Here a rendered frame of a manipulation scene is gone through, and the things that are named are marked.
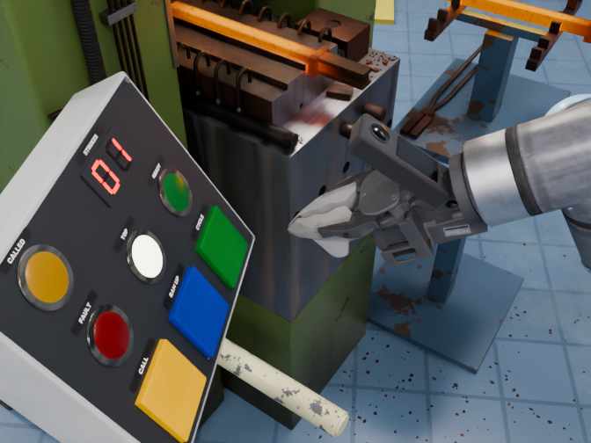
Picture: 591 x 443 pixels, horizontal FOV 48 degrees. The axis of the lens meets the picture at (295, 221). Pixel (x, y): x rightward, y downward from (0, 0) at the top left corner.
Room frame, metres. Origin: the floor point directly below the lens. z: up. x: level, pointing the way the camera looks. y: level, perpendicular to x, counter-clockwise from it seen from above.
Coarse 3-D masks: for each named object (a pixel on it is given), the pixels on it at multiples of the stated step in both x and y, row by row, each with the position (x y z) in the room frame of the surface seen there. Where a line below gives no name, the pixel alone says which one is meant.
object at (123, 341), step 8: (104, 312) 0.37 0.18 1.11; (112, 312) 0.38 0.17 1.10; (104, 320) 0.36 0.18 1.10; (112, 320) 0.37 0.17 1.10; (120, 320) 0.38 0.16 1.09; (96, 328) 0.35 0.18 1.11; (104, 328) 0.36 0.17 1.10; (112, 328) 0.36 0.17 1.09; (120, 328) 0.37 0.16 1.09; (96, 336) 0.35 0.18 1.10; (104, 336) 0.35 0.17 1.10; (112, 336) 0.36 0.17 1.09; (120, 336) 0.36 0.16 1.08; (128, 336) 0.37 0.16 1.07; (96, 344) 0.34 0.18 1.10; (104, 344) 0.35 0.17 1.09; (112, 344) 0.35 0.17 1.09; (120, 344) 0.36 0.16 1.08; (104, 352) 0.34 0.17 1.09; (112, 352) 0.34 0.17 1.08; (120, 352) 0.35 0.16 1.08
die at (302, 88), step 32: (192, 0) 1.23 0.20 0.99; (192, 32) 1.11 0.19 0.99; (224, 32) 1.09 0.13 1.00; (288, 32) 1.10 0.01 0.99; (192, 64) 1.01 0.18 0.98; (224, 64) 1.01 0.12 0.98; (256, 64) 0.99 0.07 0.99; (288, 64) 1.00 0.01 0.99; (224, 96) 0.95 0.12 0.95; (256, 96) 0.91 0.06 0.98; (288, 96) 0.94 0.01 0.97
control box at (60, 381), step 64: (64, 128) 0.55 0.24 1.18; (128, 128) 0.57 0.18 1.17; (64, 192) 0.45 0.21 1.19; (128, 192) 0.51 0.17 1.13; (192, 192) 0.58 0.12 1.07; (0, 256) 0.36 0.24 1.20; (64, 256) 0.39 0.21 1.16; (128, 256) 0.44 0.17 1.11; (192, 256) 0.50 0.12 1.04; (0, 320) 0.31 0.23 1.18; (64, 320) 0.34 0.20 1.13; (128, 320) 0.38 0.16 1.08; (0, 384) 0.30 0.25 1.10; (64, 384) 0.30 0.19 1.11; (128, 384) 0.33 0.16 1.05
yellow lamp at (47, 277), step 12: (48, 252) 0.39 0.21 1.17; (36, 264) 0.37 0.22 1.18; (48, 264) 0.37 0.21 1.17; (60, 264) 0.38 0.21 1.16; (36, 276) 0.36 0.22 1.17; (48, 276) 0.37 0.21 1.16; (60, 276) 0.37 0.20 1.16; (36, 288) 0.35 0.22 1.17; (48, 288) 0.36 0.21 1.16; (60, 288) 0.36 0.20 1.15; (48, 300) 0.35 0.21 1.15
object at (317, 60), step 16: (192, 16) 1.14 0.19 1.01; (208, 16) 1.13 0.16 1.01; (240, 32) 1.07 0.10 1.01; (256, 32) 1.07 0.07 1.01; (272, 48) 1.03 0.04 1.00; (288, 48) 1.02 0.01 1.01; (304, 48) 1.02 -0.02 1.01; (320, 48) 1.01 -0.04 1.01; (320, 64) 0.98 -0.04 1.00; (336, 64) 0.96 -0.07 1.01; (352, 64) 0.96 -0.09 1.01; (336, 80) 0.96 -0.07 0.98; (352, 80) 0.95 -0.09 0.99; (368, 80) 0.95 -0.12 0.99
